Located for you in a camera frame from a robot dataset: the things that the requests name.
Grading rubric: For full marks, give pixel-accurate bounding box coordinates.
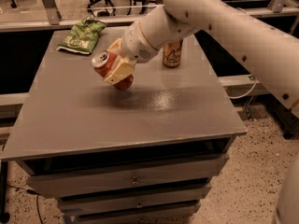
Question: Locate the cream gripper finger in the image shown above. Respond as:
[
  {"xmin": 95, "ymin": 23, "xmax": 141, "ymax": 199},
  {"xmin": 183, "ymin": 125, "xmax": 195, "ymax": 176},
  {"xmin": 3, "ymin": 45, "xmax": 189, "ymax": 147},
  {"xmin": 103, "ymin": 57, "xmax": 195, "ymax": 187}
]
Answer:
[
  {"xmin": 107, "ymin": 38, "xmax": 122, "ymax": 55},
  {"xmin": 104, "ymin": 56, "xmax": 136, "ymax": 85}
]

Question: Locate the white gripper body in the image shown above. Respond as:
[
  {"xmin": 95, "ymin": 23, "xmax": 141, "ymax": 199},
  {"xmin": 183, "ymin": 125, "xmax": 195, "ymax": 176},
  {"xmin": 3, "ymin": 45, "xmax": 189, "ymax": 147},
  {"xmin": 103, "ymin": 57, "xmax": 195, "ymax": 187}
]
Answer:
[{"xmin": 121, "ymin": 21, "xmax": 159, "ymax": 63}]

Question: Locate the red coke can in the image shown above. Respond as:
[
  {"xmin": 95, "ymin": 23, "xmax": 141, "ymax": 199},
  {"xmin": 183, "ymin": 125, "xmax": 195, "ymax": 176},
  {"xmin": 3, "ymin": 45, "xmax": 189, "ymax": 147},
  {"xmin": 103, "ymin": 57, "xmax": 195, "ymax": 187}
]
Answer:
[{"xmin": 92, "ymin": 50, "xmax": 134, "ymax": 91}]

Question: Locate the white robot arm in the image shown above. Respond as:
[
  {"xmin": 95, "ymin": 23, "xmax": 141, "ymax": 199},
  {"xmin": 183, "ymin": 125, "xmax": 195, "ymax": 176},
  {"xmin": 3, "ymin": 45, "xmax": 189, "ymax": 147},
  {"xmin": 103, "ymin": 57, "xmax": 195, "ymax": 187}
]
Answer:
[{"xmin": 105, "ymin": 0, "xmax": 299, "ymax": 117}]

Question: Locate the gold soda can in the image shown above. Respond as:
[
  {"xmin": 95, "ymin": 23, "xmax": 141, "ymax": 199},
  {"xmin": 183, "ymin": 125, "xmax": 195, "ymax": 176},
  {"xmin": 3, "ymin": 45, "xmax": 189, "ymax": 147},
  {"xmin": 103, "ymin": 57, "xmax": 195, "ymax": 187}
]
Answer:
[{"xmin": 163, "ymin": 40, "xmax": 183, "ymax": 68}]

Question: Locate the green chip bag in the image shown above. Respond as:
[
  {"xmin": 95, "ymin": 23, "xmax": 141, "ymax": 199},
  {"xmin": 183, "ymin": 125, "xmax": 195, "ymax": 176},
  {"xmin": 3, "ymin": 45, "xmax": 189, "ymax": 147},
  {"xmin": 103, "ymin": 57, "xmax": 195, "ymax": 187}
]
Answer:
[{"xmin": 56, "ymin": 18, "xmax": 107, "ymax": 55}]

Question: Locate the grey drawer cabinet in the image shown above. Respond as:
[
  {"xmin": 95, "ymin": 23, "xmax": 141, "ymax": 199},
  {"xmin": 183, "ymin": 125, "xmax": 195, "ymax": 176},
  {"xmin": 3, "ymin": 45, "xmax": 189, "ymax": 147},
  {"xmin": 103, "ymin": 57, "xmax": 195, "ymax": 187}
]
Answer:
[{"xmin": 0, "ymin": 21, "xmax": 248, "ymax": 224}]

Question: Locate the top grey drawer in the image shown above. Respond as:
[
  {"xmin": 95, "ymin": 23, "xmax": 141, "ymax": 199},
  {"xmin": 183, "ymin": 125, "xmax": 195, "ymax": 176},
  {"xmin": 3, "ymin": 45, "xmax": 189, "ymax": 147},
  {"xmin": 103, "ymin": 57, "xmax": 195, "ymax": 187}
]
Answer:
[{"xmin": 28, "ymin": 153, "xmax": 229, "ymax": 198}]

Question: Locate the grey drawer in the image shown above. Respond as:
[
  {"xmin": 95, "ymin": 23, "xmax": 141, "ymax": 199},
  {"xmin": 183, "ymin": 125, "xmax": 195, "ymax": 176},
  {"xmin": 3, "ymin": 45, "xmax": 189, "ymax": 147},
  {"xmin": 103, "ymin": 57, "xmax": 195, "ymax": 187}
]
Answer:
[
  {"xmin": 77, "ymin": 201, "xmax": 200, "ymax": 224},
  {"xmin": 28, "ymin": 153, "xmax": 229, "ymax": 198},
  {"xmin": 58, "ymin": 183, "xmax": 211, "ymax": 216}
]

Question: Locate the middle grey drawer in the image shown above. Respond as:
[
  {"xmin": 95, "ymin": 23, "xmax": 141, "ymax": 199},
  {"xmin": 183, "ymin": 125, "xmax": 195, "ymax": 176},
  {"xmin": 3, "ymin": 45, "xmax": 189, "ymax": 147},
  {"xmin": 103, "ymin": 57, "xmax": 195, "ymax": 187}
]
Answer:
[{"xmin": 58, "ymin": 183, "xmax": 211, "ymax": 216}]

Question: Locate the bottom grey drawer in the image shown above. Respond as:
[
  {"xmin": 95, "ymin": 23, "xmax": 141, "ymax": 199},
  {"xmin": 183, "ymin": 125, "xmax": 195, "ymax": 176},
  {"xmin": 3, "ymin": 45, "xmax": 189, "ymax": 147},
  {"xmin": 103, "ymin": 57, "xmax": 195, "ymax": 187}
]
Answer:
[{"xmin": 77, "ymin": 201, "xmax": 200, "ymax": 224}]

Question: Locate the metal railing frame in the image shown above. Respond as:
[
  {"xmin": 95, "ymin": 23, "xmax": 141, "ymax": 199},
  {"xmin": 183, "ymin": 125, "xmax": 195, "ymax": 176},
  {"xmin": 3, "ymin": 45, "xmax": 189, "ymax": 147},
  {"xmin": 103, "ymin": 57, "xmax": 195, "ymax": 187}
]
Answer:
[{"xmin": 0, "ymin": 0, "xmax": 299, "ymax": 33}]

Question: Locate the white cable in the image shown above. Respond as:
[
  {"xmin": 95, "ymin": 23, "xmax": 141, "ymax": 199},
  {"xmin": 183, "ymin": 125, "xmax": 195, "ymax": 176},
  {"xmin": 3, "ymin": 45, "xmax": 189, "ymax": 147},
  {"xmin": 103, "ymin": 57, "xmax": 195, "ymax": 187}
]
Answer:
[{"xmin": 227, "ymin": 77, "xmax": 258, "ymax": 100}]

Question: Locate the black floor cable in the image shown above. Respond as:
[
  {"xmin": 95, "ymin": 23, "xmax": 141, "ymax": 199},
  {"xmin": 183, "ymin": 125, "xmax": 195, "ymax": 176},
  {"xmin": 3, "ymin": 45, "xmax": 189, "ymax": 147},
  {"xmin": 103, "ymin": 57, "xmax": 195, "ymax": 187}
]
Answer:
[{"xmin": 6, "ymin": 184, "xmax": 45, "ymax": 224}]

